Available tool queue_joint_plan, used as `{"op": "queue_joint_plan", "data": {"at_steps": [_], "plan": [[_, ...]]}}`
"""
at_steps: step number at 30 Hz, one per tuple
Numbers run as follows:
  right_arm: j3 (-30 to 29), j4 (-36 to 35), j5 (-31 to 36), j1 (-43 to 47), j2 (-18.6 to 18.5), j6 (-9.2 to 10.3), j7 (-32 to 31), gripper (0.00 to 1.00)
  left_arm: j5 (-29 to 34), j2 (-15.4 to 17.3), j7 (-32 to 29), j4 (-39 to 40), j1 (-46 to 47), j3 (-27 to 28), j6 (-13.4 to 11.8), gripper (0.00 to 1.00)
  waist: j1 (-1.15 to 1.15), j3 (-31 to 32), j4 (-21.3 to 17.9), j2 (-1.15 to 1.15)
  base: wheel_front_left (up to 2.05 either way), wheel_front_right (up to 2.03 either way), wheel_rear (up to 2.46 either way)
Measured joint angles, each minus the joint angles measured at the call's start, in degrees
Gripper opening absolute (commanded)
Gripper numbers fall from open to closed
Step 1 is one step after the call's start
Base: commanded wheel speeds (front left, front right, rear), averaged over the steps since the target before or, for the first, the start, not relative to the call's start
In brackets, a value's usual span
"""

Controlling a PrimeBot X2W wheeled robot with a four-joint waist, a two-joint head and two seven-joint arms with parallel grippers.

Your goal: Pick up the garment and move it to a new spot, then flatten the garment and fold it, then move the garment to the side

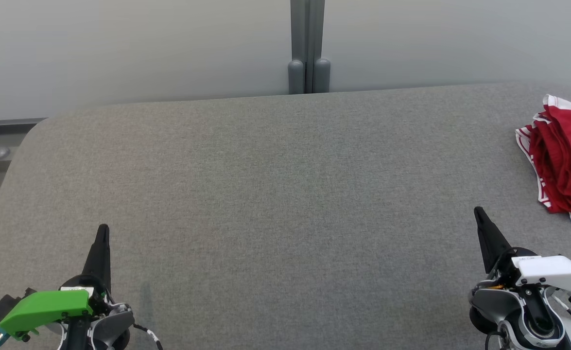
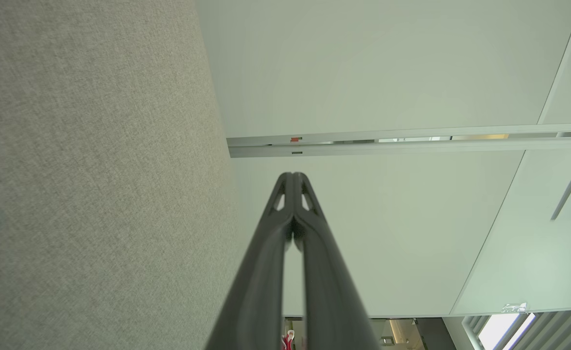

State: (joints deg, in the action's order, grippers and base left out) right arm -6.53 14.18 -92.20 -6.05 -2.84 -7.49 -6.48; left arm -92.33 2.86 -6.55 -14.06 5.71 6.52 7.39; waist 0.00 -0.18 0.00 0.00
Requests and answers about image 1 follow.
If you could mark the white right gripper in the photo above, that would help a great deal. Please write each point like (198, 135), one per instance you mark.
(552, 272)

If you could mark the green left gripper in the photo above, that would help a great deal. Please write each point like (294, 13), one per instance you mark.
(47, 308)

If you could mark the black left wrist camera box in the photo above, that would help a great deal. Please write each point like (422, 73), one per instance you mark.
(1, 308)

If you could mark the dark grey wall rail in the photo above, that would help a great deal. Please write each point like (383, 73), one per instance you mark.
(3, 122)

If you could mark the dark grey partition post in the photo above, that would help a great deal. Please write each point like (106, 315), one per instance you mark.
(299, 29)

